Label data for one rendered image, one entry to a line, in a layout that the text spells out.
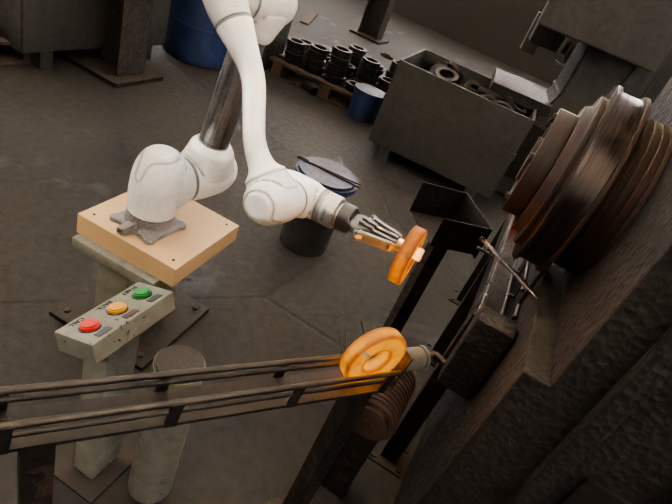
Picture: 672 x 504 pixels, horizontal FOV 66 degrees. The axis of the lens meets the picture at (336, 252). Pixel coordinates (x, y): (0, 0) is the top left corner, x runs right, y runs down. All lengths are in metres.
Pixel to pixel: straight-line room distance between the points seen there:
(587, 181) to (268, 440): 1.25
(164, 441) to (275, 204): 0.65
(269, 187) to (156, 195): 0.59
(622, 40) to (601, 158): 2.81
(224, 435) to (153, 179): 0.84
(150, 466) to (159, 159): 0.86
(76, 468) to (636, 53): 3.73
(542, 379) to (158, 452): 0.92
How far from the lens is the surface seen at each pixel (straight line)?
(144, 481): 1.57
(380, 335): 1.11
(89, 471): 1.66
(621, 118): 1.27
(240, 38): 1.42
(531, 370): 1.11
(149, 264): 1.72
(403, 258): 1.24
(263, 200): 1.16
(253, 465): 1.77
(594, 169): 1.20
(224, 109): 1.70
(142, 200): 1.70
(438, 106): 3.86
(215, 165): 1.77
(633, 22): 3.99
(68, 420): 0.89
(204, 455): 1.76
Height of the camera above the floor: 1.47
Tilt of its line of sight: 32 degrees down
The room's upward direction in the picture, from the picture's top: 23 degrees clockwise
